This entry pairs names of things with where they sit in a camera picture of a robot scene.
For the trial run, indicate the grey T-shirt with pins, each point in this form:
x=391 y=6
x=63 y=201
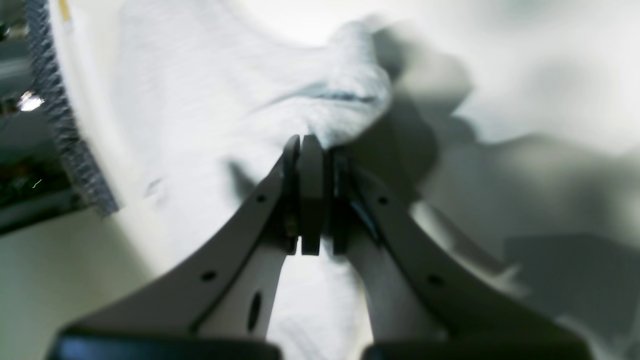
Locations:
x=198 y=103

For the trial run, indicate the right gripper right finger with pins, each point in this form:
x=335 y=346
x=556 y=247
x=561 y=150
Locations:
x=422 y=304

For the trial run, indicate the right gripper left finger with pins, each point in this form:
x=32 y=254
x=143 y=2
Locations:
x=216 y=304

